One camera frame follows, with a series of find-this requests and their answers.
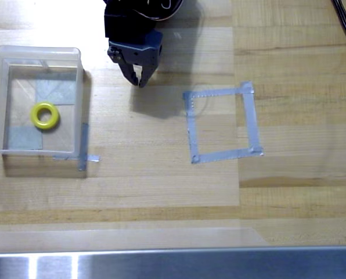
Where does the yellow ring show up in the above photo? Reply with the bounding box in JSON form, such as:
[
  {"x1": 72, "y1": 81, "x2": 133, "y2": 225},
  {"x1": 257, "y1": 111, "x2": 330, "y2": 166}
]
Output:
[{"x1": 29, "y1": 101, "x2": 61, "y2": 130}]

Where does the grey tape strip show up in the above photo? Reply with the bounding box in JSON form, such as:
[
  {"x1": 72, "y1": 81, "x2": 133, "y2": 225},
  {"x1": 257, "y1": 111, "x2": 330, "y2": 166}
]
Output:
[
  {"x1": 239, "y1": 81, "x2": 264, "y2": 156},
  {"x1": 78, "y1": 122, "x2": 91, "y2": 172},
  {"x1": 182, "y1": 86, "x2": 254, "y2": 100},
  {"x1": 191, "y1": 146, "x2": 264, "y2": 164},
  {"x1": 52, "y1": 153, "x2": 101, "y2": 163},
  {"x1": 182, "y1": 91, "x2": 202, "y2": 164}
]

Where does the large grey tape patch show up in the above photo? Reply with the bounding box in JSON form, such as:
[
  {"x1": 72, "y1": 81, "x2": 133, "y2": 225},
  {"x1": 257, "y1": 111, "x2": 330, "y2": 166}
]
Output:
[{"x1": 35, "y1": 77, "x2": 77, "y2": 106}]

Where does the small grey tape patch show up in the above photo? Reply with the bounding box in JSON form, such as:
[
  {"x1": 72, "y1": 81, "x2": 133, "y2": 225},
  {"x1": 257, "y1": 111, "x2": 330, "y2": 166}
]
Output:
[{"x1": 7, "y1": 125, "x2": 44, "y2": 151}]

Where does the red white servo wire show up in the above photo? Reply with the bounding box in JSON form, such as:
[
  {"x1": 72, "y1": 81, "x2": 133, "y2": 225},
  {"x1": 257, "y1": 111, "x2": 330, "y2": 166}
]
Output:
[{"x1": 131, "y1": 0, "x2": 186, "y2": 22}]

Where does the metal table rail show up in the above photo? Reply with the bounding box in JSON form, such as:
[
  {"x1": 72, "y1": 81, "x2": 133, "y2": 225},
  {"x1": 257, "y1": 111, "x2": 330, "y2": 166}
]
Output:
[{"x1": 0, "y1": 246, "x2": 346, "y2": 279}]

